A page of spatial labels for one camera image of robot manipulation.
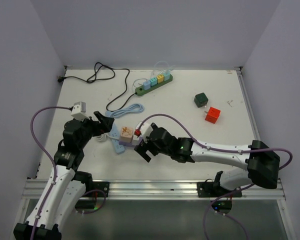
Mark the black base bracket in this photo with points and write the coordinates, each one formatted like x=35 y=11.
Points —
x=97 y=189
x=210 y=189

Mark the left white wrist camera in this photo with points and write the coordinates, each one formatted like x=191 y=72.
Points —
x=78 y=111

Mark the teal plug adapter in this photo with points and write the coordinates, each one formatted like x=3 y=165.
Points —
x=153 y=82

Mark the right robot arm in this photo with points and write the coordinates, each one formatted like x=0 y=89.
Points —
x=254 y=163

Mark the black wall plug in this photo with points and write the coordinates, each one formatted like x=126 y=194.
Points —
x=61 y=79

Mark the purple power strip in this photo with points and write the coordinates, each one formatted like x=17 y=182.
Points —
x=131 y=144

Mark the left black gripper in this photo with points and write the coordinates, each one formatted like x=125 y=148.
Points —
x=105 y=123

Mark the aluminium mounting rail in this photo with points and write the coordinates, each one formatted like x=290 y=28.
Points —
x=177 y=190

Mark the blue plug adapter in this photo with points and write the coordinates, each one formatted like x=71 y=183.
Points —
x=146 y=85

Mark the left black base bracket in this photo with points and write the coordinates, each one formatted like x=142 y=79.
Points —
x=97 y=189

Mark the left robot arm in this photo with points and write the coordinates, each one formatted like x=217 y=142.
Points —
x=66 y=184

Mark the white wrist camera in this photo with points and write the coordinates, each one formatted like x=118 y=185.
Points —
x=78 y=111
x=142 y=131

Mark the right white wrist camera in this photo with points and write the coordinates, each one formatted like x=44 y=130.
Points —
x=142 y=131

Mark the blue power strip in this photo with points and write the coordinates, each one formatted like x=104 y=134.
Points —
x=114 y=137

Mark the red cube plug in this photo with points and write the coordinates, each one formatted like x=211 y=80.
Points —
x=212 y=115

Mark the pink deer cube socket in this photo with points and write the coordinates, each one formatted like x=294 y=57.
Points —
x=126 y=134

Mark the green plug adapter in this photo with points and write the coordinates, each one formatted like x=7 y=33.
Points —
x=166 y=76

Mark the green power strip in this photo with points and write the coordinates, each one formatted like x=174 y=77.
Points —
x=140 y=92

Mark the right black base bracket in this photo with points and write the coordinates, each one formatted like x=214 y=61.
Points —
x=210 y=189

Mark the dark green cube plug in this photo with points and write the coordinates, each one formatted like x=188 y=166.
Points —
x=201 y=100

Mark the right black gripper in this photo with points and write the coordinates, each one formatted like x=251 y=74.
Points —
x=143 y=148

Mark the yellow plug adapter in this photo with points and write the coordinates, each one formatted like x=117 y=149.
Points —
x=160 y=78

